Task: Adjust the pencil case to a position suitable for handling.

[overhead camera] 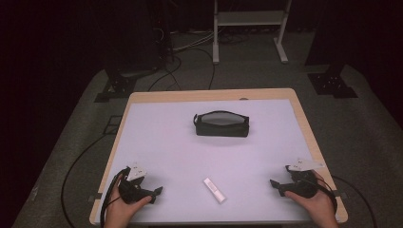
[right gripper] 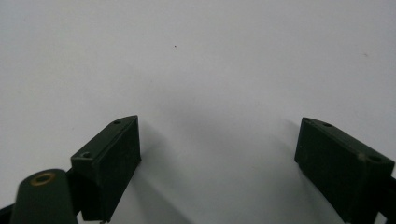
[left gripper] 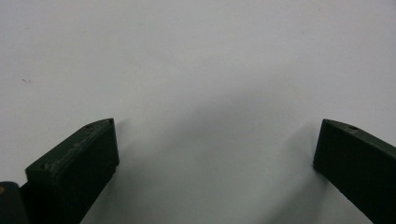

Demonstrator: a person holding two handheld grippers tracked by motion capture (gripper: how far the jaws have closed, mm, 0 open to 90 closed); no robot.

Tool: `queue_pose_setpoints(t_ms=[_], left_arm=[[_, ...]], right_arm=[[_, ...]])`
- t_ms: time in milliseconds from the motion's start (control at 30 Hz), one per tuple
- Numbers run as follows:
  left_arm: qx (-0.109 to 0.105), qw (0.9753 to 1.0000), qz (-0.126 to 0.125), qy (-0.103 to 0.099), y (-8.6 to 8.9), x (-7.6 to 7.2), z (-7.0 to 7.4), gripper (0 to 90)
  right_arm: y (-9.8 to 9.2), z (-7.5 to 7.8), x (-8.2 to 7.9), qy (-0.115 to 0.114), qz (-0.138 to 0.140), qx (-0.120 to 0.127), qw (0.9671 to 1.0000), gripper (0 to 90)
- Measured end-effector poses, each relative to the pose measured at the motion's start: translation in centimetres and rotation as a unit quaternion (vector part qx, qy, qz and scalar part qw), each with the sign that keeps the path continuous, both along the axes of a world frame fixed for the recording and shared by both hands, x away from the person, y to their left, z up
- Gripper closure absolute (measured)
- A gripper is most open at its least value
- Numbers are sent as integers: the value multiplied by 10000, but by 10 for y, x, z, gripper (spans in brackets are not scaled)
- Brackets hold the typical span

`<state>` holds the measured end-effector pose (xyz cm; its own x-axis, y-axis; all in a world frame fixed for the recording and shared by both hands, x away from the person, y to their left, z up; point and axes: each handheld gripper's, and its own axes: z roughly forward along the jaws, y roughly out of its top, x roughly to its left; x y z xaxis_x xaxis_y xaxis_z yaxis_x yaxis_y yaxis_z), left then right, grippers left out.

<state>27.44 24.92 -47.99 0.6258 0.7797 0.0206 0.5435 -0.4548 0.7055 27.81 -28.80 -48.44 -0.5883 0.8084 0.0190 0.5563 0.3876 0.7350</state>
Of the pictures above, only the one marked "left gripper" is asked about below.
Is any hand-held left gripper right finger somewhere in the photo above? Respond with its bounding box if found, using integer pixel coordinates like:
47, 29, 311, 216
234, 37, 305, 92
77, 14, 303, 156
312, 119, 396, 224

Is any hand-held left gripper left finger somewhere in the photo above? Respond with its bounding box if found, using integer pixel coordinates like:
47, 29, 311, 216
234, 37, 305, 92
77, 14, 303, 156
24, 118, 120, 224

